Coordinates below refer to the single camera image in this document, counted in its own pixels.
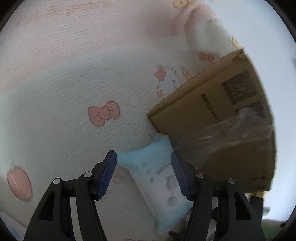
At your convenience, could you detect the brown cardboard box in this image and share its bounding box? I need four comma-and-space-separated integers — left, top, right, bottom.
147, 50, 276, 193

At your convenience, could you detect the blue white tissue pack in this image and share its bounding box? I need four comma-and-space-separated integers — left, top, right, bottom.
117, 135, 193, 233

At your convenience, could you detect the pink Hello Kitty chair cover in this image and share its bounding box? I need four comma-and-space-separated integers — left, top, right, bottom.
0, 0, 246, 241

